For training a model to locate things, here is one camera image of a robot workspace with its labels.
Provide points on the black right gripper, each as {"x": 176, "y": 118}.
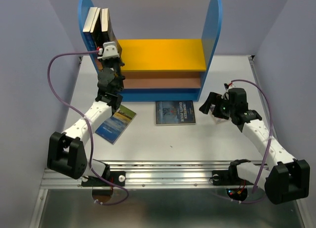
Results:
{"x": 214, "y": 98}

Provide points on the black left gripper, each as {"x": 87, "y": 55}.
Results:
{"x": 119, "y": 60}

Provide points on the A Tale of Two Cities book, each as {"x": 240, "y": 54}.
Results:
{"x": 107, "y": 30}

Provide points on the Three Days to See book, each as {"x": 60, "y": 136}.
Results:
{"x": 95, "y": 30}

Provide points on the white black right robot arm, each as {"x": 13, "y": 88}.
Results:
{"x": 282, "y": 177}

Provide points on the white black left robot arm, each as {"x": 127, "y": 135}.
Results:
{"x": 66, "y": 151}

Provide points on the Little Women floral book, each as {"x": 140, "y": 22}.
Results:
{"x": 216, "y": 119}

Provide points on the Nineteen Eighty-Four dark book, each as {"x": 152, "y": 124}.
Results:
{"x": 169, "y": 113}

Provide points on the blue green landscape book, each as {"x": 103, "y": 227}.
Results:
{"x": 112, "y": 128}

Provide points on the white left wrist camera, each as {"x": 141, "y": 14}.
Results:
{"x": 108, "y": 50}

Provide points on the aluminium mounting rail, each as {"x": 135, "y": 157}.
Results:
{"x": 146, "y": 175}

